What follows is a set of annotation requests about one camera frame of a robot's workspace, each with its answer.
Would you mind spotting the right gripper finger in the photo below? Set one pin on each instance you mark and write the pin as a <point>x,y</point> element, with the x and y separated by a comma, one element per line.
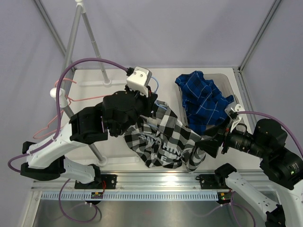
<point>210,146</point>
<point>217,132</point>

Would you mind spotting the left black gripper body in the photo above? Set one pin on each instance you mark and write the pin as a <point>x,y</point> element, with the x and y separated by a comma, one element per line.
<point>143,102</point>

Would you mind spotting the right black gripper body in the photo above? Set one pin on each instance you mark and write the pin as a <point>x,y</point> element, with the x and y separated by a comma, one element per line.
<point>227,135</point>

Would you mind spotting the blue plaid shirt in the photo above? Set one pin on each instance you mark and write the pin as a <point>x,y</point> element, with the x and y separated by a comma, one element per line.
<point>203,101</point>

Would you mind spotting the black white checkered shirt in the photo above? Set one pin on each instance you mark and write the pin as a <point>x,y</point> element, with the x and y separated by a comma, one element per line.
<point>163,140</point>

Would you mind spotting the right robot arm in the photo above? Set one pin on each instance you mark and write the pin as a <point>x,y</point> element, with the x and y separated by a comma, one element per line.
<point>282,167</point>

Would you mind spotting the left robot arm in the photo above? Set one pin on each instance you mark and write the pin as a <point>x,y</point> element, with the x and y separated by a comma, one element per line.
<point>112,117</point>

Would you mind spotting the clear plastic bin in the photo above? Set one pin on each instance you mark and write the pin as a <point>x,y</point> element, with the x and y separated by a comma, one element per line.
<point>223,84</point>

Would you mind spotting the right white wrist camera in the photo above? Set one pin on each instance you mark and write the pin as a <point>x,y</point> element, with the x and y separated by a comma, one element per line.
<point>232,111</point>

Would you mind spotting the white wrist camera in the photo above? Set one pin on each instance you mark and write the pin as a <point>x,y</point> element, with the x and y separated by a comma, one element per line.
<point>139,80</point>
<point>232,111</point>

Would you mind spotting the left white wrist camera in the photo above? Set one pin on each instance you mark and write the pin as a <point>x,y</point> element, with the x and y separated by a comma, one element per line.
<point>139,80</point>

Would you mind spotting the aluminium mounting rail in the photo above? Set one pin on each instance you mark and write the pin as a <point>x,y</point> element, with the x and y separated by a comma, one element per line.
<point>177,181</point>

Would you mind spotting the right aluminium frame post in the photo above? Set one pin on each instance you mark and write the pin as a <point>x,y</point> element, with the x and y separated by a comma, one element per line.
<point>260,33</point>

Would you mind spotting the aluminium frame post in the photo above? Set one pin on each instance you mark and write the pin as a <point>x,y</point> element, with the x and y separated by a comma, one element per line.
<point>260,33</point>
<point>52,29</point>

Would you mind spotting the left aluminium frame post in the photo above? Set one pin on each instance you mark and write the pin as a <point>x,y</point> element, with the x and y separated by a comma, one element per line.
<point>52,29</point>

